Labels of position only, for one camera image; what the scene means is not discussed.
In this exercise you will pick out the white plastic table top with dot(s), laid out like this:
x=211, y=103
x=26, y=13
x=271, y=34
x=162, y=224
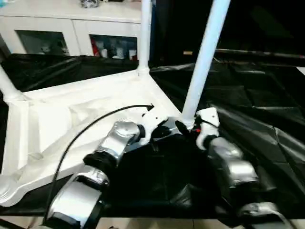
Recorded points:
x=71, y=107

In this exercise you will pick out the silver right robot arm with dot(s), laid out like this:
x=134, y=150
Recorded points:
x=238, y=164

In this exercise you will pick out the black work surface mat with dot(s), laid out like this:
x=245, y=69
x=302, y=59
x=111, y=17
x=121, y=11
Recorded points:
x=250, y=95

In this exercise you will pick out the small yellow tag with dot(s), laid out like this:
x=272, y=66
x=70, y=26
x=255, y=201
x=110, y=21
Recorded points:
x=187, y=52

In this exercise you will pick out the dark grey tube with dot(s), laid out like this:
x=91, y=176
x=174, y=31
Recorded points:
x=262, y=53

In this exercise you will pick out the red white bottle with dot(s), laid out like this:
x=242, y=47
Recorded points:
x=95, y=47

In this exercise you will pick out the blue vertical strip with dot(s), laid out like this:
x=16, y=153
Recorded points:
x=153, y=14

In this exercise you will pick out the black backdrop cloth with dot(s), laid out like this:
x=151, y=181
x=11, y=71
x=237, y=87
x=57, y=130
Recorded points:
x=262, y=23

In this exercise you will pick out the white glass-door cabinet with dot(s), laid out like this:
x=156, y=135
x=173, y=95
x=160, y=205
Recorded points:
x=71, y=19

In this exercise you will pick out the grey patterned bundle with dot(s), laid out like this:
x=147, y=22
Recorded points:
x=89, y=3

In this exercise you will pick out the grey curtain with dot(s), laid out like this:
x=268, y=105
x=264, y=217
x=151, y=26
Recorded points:
x=3, y=47

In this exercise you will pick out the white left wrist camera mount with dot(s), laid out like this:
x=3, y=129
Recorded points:
x=152, y=119

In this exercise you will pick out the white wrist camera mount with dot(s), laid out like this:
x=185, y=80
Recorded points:
x=152, y=119
x=209, y=117

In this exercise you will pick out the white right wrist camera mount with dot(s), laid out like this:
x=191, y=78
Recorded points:
x=209, y=117

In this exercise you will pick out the black metal table frame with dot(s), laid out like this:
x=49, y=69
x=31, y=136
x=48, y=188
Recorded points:
x=6, y=224

